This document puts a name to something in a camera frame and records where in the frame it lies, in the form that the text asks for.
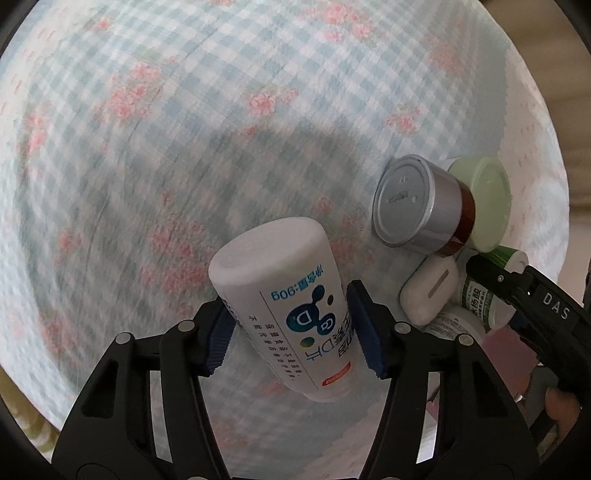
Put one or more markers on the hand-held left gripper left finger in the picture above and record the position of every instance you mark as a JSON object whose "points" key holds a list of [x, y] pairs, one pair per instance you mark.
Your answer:
{"points": [[219, 339]]}

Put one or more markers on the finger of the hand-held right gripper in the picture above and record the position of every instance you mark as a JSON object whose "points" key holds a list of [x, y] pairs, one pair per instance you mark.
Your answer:
{"points": [[496, 272]]}

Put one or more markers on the white earbuds case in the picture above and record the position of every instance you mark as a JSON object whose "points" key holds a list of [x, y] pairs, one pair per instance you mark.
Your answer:
{"points": [[429, 290]]}

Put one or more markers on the blue checked floral blanket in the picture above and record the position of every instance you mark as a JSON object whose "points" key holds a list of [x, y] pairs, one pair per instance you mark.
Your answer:
{"points": [[207, 138]]}

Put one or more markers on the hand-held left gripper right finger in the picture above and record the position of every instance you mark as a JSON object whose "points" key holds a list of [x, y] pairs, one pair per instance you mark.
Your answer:
{"points": [[365, 332]]}

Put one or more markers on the small white bottle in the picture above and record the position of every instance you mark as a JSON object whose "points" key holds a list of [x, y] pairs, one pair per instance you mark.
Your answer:
{"points": [[455, 325]]}

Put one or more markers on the white bottle with blue print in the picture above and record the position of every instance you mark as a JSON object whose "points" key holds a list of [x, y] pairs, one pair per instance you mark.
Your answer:
{"points": [[277, 277]]}

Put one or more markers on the white bottle with green label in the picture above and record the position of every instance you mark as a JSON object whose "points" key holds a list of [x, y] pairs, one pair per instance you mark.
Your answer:
{"points": [[480, 307]]}

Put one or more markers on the pale green jar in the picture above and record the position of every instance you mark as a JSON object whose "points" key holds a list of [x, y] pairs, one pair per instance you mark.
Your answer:
{"points": [[489, 203]]}

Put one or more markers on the person's right hand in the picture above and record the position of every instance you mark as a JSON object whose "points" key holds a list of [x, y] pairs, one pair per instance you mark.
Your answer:
{"points": [[561, 406]]}

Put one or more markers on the pale dotted white cloth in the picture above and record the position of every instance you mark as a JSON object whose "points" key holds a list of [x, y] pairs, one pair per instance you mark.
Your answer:
{"points": [[531, 138]]}

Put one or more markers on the amber jar with silver lid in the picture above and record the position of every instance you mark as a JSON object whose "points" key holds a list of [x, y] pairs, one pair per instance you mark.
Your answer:
{"points": [[406, 203]]}

